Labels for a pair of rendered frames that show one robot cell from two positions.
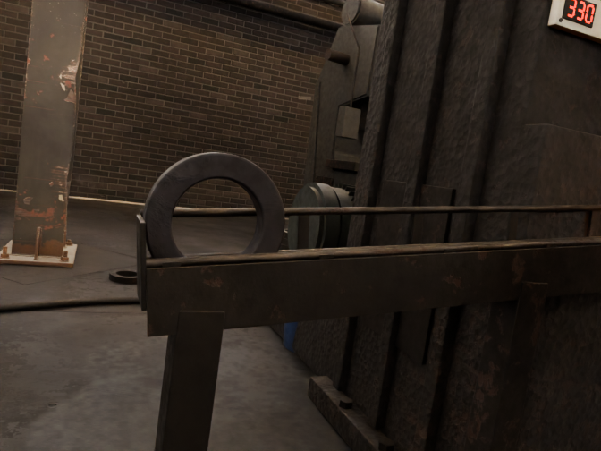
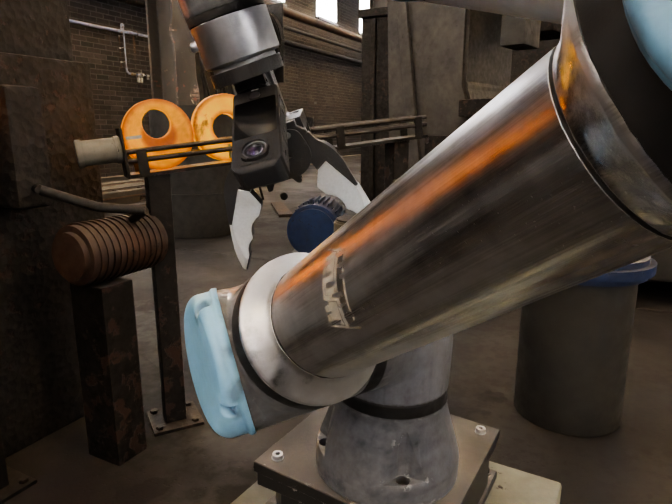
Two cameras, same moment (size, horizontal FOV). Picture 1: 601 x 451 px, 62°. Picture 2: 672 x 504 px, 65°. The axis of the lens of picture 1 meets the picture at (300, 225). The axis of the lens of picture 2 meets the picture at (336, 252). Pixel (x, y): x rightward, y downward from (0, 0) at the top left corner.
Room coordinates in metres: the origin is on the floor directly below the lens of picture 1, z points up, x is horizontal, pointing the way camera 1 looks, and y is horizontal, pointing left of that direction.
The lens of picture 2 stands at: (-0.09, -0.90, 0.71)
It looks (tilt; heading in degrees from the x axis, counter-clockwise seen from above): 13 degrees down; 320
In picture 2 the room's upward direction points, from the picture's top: straight up
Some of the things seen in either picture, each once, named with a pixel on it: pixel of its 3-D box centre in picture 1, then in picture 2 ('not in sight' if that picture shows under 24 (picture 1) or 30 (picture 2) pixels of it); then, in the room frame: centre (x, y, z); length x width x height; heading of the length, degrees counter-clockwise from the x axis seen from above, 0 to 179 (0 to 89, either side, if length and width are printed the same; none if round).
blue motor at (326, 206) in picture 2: not in sight; (320, 226); (2.33, -2.80, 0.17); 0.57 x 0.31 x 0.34; 133
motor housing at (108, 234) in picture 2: not in sight; (122, 335); (1.08, -1.25, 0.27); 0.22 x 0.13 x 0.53; 113
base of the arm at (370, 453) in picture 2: not in sight; (388, 418); (0.27, -1.26, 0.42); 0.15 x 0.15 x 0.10
